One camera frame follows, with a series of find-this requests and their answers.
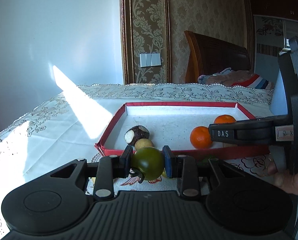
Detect sliding wardrobe doors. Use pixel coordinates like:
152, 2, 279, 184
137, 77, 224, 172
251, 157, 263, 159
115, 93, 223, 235
255, 16, 298, 82

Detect light blue electric kettle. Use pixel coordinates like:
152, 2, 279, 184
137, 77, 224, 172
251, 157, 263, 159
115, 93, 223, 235
270, 70, 288, 115

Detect person right hand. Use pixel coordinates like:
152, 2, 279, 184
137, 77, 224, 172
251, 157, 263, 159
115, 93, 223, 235
267, 160, 298, 196

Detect white wall switch panel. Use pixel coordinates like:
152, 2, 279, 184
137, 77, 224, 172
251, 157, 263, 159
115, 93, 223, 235
139, 53, 161, 68

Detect tan longan fruit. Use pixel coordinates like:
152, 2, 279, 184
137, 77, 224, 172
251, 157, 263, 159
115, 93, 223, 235
135, 138, 154, 151
161, 170, 167, 178

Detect red shallow cardboard tray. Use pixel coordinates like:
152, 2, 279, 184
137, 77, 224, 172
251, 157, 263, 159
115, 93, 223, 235
95, 101, 269, 160

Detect bedding pile on bed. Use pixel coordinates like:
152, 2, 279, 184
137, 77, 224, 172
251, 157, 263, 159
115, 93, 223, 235
198, 68, 275, 90

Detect dark sugarcane piece round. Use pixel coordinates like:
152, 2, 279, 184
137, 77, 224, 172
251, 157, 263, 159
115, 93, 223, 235
124, 125, 150, 146

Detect floral lace tablecloth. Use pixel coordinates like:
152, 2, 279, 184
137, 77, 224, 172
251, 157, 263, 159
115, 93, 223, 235
0, 83, 273, 239

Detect green cucumber chunk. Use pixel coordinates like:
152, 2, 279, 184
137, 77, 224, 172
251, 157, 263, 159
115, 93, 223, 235
197, 155, 219, 167

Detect orange mandarin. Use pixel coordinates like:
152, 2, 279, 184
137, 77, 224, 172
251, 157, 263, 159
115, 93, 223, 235
190, 126, 212, 149
214, 114, 237, 124

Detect wooden bed headboard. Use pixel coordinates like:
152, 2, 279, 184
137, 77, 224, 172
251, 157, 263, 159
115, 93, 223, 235
184, 30, 252, 83

